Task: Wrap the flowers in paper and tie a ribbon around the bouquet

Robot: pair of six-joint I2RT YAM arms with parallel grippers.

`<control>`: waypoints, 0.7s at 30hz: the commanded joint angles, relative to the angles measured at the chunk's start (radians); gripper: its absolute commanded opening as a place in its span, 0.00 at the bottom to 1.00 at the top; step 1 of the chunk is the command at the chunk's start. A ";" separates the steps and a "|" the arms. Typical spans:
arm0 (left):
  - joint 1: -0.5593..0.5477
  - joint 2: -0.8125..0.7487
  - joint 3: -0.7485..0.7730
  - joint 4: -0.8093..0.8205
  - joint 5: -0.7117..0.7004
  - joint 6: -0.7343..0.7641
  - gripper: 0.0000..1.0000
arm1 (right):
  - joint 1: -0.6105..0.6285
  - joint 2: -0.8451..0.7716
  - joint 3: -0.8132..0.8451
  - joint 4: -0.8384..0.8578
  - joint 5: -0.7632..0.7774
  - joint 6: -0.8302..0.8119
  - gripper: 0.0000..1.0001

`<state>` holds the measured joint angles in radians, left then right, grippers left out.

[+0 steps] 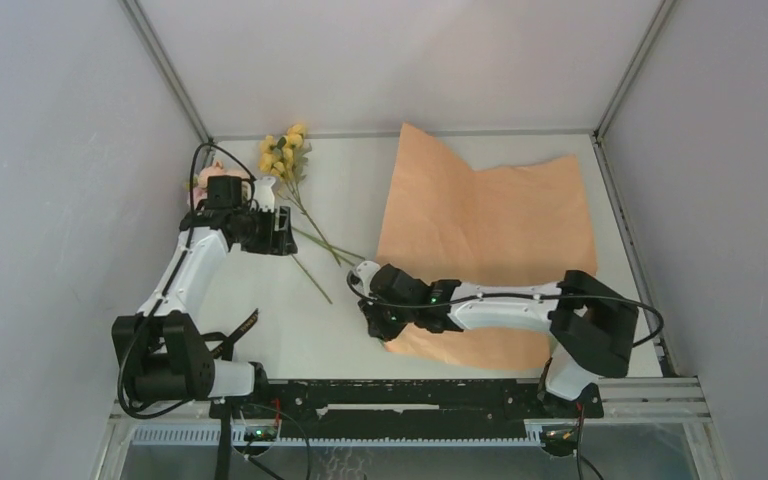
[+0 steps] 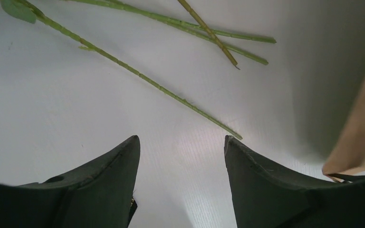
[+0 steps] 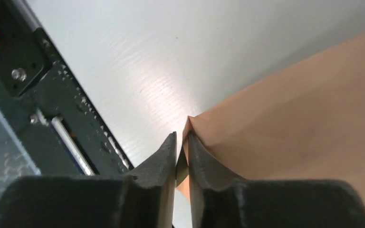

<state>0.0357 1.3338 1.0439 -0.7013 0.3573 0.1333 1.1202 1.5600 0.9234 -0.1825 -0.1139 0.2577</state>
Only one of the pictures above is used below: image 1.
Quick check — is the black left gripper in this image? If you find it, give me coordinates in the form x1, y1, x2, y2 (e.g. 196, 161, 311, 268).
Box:
235, 204, 297, 256

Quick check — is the yellow fake flower stem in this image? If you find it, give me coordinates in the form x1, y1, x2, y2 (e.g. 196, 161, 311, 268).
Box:
258, 123, 360, 265

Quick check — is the pink fake flower stem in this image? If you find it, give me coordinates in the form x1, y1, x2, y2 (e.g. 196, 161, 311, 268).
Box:
185, 159, 251, 207

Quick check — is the orange green wrapping paper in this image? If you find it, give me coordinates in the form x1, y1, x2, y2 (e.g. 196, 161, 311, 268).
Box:
375, 122, 599, 372

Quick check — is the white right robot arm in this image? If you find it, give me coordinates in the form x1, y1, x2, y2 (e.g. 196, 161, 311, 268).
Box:
346, 261, 664, 416

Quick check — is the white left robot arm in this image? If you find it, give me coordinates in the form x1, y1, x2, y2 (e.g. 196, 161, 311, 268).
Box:
111, 168, 298, 420

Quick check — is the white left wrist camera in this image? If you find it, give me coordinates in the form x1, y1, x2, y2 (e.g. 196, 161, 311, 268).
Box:
252, 176, 277, 212

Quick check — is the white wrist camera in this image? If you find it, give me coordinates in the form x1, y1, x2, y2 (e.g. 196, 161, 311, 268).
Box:
349, 260, 381, 291
252, 176, 277, 212

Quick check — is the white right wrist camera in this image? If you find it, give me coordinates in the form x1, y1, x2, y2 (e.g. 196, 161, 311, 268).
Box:
349, 260, 381, 291

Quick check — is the black mounting base rail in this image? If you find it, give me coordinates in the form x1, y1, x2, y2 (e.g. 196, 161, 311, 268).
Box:
226, 379, 604, 443

